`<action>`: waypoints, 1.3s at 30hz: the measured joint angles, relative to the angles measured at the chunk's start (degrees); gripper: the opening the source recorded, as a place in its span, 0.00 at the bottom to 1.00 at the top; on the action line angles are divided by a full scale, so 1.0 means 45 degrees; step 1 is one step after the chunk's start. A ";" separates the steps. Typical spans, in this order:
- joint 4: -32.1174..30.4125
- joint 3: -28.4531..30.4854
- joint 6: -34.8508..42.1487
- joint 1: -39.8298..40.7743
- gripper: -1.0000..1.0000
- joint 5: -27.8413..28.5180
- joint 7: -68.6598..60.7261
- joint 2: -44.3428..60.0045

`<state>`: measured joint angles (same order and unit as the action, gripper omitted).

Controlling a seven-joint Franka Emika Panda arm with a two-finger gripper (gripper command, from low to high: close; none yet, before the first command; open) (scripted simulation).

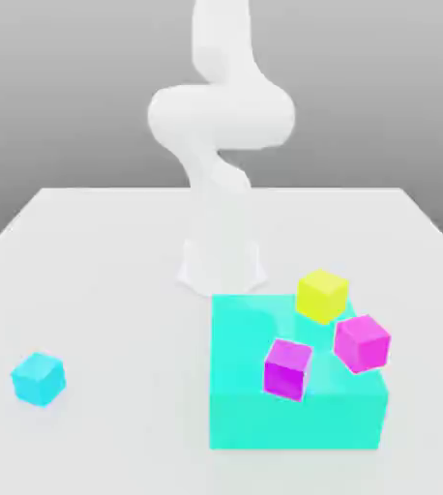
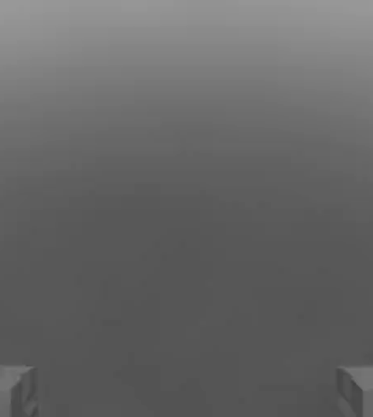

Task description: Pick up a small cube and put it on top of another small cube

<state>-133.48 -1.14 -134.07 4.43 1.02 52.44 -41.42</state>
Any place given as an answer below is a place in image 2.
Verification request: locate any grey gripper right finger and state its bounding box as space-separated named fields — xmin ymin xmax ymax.
xmin=335 ymin=365 xmax=373 ymax=417

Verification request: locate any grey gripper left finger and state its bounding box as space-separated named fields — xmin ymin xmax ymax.
xmin=0 ymin=365 xmax=40 ymax=417

